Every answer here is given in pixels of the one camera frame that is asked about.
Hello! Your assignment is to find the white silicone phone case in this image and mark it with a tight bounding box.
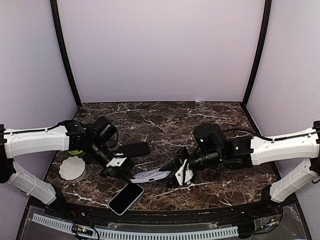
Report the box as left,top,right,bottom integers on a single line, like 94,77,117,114
130,168,171,184

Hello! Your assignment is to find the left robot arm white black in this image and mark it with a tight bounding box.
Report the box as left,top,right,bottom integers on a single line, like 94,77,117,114
0,116,134,218

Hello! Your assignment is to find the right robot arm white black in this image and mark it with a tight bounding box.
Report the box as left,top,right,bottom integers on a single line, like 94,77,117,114
159,121,320,217

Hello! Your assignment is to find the smartphone in black case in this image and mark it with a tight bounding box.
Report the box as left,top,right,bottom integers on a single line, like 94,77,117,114
117,142,150,158

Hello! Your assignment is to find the smartphone in light blue case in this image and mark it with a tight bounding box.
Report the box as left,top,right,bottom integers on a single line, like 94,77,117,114
108,183,145,216

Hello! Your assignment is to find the green bowl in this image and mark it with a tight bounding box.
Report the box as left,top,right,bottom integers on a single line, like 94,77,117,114
68,150,86,158

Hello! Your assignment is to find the white fluted bowl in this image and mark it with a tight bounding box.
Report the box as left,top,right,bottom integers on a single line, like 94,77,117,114
58,156,87,183

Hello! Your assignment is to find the small circuit board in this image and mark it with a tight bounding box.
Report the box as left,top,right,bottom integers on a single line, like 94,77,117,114
71,224,94,237

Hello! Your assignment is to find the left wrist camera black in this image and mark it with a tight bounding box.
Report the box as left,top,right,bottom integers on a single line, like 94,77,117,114
106,153,135,169

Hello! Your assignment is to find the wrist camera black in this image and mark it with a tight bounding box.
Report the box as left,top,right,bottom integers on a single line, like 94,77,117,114
165,159,196,189
106,153,135,169

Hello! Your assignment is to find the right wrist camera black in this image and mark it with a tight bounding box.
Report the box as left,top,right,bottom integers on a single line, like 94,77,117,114
165,159,196,189

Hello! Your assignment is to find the white slotted cable duct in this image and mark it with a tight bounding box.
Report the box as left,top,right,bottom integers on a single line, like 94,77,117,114
31,213,239,240

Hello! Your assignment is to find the black table edge rail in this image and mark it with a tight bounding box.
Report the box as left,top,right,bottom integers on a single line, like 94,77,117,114
24,192,301,228

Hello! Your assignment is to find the black left frame post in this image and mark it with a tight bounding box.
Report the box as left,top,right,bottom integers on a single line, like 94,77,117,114
49,0,82,108

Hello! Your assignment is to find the black frame post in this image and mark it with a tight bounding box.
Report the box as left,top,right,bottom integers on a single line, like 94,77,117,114
241,0,272,107
49,0,82,108

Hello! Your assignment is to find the black right frame post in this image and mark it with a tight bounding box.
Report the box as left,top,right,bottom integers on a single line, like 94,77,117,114
241,0,272,107

